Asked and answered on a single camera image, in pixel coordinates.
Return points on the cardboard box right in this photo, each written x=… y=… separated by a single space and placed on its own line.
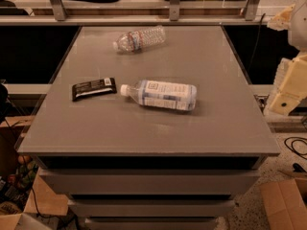
x=285 y=204

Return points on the cardboard box left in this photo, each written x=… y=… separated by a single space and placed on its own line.
x=41 y=200

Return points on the metal shelf rail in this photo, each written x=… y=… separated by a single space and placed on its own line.
x=144 y=12

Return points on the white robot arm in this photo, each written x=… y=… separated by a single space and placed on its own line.
x=297 y=33

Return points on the clear crinkled water bottle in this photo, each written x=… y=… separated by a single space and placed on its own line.
x=140 y=39

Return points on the black snack bar wrapper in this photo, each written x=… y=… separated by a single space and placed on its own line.
x=92 y=88

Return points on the blue label plastic bottle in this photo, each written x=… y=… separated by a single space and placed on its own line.
x=162 y=94

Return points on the grey drawer cabinet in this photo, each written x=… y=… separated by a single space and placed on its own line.
x=128 y=167

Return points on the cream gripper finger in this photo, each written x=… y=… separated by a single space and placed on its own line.
x=281 y=21
x=289 y=86

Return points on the cardboard box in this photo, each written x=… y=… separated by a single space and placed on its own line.
x=41 y=200
x=285 y=204

